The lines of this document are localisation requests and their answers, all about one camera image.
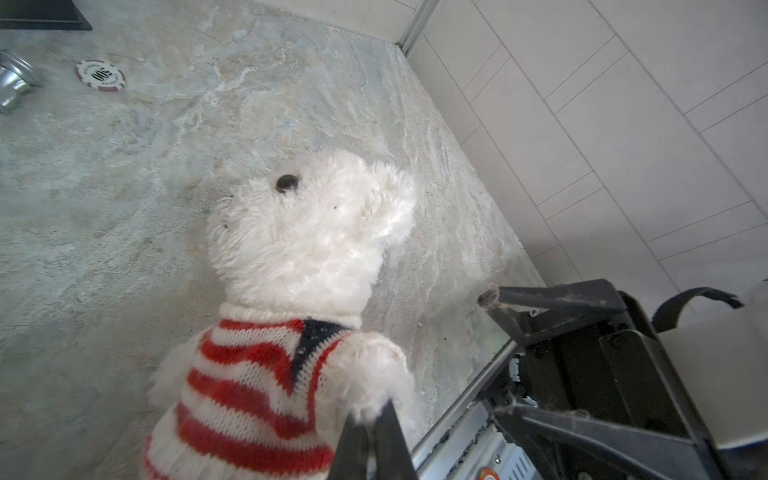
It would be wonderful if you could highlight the aluminium corner wall profile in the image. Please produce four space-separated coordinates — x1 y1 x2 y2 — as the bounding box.
397 0 440 58

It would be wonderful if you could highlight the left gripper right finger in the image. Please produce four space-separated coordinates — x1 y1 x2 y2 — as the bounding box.
373 401 418 480

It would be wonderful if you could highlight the folded black white chessboard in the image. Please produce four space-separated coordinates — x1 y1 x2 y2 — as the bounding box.
0 0 92 31

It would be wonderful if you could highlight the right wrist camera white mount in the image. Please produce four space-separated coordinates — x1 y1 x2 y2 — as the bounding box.
652 281 767 450

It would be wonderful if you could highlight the round red white sticker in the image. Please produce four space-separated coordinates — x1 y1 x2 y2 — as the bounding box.
476 467 500 480

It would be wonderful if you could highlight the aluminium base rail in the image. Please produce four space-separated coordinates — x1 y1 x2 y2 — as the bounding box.
412 341 541 480

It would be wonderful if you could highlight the small silver metal piece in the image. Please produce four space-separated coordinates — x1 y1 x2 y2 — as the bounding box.
1 49 43 114

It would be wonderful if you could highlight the small silver ring piece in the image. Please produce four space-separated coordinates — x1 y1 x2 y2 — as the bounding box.
74 58 128 94

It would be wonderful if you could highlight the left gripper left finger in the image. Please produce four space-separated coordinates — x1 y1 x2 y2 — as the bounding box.
327 414 373 480

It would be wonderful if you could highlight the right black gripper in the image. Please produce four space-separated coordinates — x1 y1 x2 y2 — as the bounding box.
478 279 767 479

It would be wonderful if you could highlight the white teddy bear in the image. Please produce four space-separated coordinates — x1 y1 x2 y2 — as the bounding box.
140 148 421 480

